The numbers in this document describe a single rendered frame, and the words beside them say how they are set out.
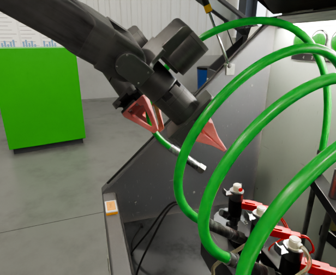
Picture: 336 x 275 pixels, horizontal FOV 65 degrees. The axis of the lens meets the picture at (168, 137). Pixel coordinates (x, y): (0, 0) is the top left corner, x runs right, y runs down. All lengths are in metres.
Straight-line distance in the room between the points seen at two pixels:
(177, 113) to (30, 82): 3.31
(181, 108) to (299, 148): 0.46
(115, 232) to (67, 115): 3.19
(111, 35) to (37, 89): 3.35
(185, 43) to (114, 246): 0.45
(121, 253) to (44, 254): 1.55
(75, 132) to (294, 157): 3.33
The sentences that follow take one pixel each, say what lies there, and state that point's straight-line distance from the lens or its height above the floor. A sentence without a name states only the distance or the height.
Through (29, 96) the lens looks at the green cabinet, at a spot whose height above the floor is 0.73.
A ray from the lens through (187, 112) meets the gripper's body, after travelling 0.44.
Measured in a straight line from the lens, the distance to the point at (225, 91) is 0.37.
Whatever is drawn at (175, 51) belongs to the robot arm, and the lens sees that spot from 0.42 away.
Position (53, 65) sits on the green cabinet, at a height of 1.10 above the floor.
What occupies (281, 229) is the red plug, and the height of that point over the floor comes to 1.08.
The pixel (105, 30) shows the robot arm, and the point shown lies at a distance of 0.37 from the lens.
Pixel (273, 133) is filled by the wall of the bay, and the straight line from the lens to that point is 0.90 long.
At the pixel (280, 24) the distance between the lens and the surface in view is 0.57.
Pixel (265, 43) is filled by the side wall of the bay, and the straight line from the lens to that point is 0.88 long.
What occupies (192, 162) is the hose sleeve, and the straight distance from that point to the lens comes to 0.60.
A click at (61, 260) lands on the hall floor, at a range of 2.07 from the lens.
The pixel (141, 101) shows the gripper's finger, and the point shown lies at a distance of 0.55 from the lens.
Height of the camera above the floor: 1.38
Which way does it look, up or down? 20 degrees down
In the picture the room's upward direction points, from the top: straight up
